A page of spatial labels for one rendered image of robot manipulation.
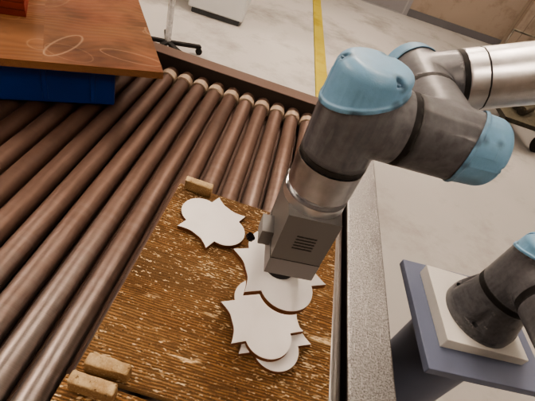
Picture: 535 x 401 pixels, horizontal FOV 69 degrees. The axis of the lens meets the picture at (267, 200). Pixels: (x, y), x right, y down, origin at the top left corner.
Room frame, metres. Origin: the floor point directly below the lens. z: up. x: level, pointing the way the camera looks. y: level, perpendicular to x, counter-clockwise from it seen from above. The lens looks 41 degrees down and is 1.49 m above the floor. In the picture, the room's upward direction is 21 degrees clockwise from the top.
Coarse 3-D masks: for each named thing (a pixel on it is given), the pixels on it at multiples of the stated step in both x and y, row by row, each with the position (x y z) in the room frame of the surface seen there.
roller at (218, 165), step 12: (252, 96) 1.11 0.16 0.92; (240, 108) 1.01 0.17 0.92; (240, 120) 0.95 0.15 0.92; (228, 132) 0.87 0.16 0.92; (240, 132) 0.91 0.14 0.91; (228, 144) 0.82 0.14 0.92; (216, 156) 0.75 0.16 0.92; (228, 156) 0.78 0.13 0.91; (216, 168) 0.71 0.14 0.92; (204, 180) 0.66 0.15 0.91; (216, 180) 0.67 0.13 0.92; (216, 192) 0.64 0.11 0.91
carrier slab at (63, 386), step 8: (64, 384) 0.17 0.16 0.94; (56, 392) 0.16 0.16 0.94; (64, 392) 0.16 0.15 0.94; (72, 392) 0.16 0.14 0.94; (120, 392) 0.18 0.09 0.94; (56, 400) 0.15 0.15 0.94; (64, 400) 0.15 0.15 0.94; (72, 400) 0.16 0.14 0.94; (80, 400) 0.16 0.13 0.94; (88, 400) 0.16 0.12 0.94; (96, 400) 0.17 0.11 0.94; (120, 400) 0.18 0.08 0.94; (128, 400) 0.18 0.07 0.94; (136, 400) 0.18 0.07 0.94; (144, 400) 0.19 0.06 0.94
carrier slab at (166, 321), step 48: (192, 192) 0.58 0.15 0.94; (192, 240) 0.46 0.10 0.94; (144, 288) 0.34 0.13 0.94; (192, 288) 0.37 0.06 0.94; (96, 336) 0.24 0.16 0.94; (144, 336) 0.26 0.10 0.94; (192, 336) 0.29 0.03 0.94; (144, 384) 0.20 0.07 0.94; (192, 384) 0.23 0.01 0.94; (240, 384) 0.25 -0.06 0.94; (288, 384) 0.27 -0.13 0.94
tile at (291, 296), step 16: (256, 240) 0.39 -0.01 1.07; (240, 256) 0.35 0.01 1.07; (256, 256) 0.36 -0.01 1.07; (256, 272) 0.33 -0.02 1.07; (256, 288) 0.31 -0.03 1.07; (272, 288) 0.32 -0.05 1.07; (288, 288) 0.33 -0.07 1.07; (304, 288) 0.34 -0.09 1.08; (320, 288) 0.36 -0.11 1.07; (272, 304) 0.30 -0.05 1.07; (288, 304) 0.30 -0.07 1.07; (304, 304) 0.31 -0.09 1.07
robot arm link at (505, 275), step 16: (528, 240) 0.59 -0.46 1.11; (512, 256) 0.58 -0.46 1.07; (528, 256) 0.56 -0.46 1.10; (496, 272) 0.58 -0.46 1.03; (512, 272) 0.56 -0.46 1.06; (528, 272) 0.54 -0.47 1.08; (496, 288) 0.56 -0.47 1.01; (512, 288) 0.54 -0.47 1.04; (528, 288) 0.52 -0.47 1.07; (512, 304) 0.53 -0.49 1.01
